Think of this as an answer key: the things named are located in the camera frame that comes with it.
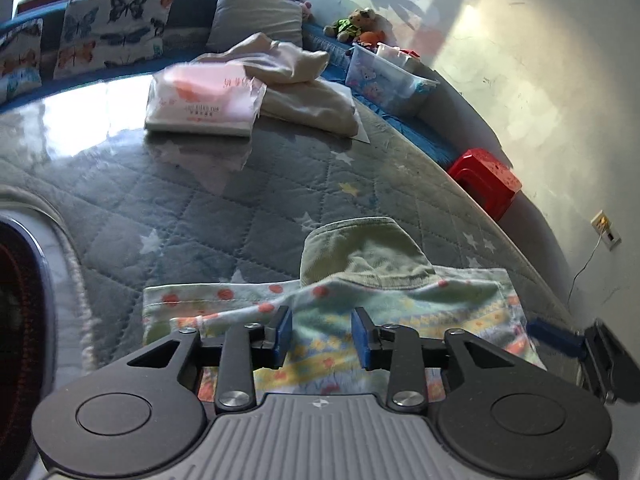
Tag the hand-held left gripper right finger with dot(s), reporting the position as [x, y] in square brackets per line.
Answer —
[361, 335]

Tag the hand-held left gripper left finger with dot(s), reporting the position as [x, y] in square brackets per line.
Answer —
[283, 332]

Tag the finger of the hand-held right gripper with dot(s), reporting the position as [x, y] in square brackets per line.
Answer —
[555, 336]

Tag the printed green child's jacket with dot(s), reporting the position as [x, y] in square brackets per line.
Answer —
[450, 300]

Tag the grey star quilted table cover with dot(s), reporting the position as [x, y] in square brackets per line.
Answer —
[200, 200]

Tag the red plastic stool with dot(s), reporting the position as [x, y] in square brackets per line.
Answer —
[480, 170]

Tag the cream garment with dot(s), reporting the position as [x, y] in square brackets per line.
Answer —
[300, 95]

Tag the pink plastic package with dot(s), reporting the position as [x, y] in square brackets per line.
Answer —
[200, 105]

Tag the clear plastic storage box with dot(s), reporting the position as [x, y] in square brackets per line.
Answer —
[380, 80]

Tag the orange toy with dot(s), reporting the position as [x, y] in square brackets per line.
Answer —
[372, 37]

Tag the teddy bear plush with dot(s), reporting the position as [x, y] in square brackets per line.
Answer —
[350, 25]

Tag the grey pillow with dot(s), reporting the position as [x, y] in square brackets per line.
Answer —
[255, 15]

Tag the pink plush toy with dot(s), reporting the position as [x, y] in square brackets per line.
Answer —
[306, 9]

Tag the large butterfly print cushion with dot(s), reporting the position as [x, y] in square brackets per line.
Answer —
[110, 30]

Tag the small butterfly print cushion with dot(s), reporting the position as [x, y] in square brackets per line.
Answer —
[20, 60]

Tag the white wall socket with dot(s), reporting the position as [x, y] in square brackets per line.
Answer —
[605, 230]

